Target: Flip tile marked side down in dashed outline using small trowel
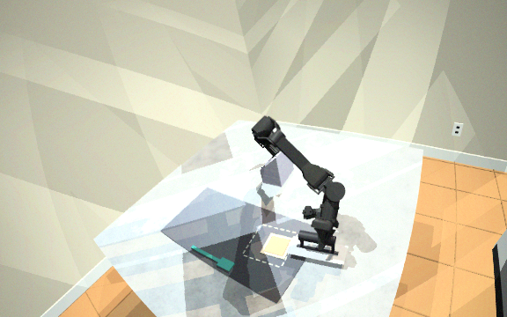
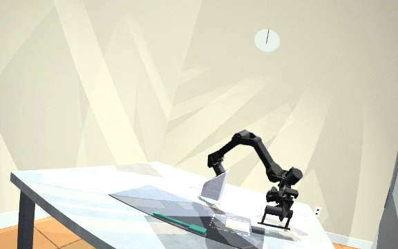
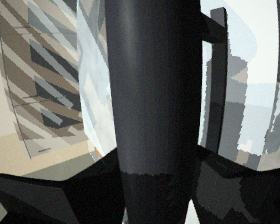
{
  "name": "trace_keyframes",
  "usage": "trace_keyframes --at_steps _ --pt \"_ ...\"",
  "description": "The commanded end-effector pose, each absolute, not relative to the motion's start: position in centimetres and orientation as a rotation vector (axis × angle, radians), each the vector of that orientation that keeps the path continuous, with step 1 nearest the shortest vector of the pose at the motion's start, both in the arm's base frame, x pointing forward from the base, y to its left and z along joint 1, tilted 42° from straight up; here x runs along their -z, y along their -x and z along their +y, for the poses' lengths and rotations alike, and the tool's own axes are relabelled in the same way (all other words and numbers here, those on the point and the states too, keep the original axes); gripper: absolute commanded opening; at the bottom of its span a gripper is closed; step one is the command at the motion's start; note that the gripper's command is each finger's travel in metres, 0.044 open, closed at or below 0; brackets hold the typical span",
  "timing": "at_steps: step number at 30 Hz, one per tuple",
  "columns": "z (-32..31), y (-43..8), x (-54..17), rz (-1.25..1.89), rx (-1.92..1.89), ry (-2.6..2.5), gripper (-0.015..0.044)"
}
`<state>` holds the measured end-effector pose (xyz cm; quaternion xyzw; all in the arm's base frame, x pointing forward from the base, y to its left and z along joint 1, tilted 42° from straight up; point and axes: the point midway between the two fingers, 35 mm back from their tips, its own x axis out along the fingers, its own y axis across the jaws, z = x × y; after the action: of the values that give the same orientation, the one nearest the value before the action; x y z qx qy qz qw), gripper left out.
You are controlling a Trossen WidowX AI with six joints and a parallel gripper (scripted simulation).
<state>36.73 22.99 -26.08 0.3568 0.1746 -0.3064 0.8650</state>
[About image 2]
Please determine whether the peach square tile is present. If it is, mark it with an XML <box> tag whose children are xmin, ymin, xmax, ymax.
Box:
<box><xmin>225</xmin><ymin>219</ymin><xmax>249</xmax><ymax>233</ymax></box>

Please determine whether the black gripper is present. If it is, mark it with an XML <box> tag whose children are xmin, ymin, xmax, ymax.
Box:
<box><xmin>275</xmin><ymin>187</ymin><xmax>299</xmax><ymax>222</ymax></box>

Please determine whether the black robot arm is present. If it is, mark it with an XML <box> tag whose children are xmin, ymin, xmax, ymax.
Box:
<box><xmin>207</xmin><ymin>129</ymin><xmax>303</xmax><ymax>204</ymax></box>

